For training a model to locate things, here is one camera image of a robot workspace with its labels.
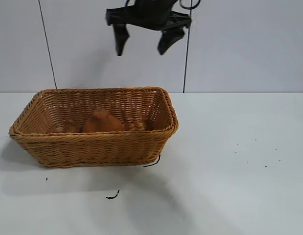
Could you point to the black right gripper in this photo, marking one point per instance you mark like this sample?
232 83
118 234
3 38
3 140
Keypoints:
151 14

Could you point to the brown woven wicker basket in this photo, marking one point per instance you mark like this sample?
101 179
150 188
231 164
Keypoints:
97 147

